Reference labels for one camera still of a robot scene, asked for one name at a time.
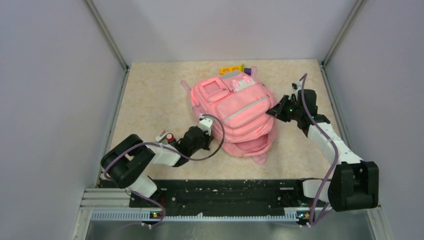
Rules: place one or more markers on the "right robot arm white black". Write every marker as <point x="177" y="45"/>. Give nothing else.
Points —
<point x="351" y="183"/>

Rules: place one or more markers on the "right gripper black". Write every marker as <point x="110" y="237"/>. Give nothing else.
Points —
<point x="278" y="111"/>

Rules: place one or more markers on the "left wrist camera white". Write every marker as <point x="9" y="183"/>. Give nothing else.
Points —
<point x="205" y="124"/>

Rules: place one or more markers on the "red perfect stamp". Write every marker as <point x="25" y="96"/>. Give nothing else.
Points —
<point x="170" y="138"/>

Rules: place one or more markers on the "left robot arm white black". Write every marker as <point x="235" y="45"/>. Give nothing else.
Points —
<point x="125" y="163"/>

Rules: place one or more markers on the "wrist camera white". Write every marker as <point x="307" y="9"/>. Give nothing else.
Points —
<point x="205" y="124"/>
<point x="296" y="86"/>

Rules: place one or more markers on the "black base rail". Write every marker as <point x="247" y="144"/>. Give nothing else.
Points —
<point x="231" y="198"/>

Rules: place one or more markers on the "pink student backpack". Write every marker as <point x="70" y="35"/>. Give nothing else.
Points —
<point x="240" y="102"/>

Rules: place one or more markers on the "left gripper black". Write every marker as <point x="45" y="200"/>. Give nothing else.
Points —
<point x="208" y="140"/>

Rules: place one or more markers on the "yellow triangle toy purple cap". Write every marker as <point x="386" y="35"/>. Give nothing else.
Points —
<point x="239" y="68"/>

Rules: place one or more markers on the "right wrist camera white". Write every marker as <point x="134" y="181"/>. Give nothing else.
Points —
<point x="296" y="86"/>

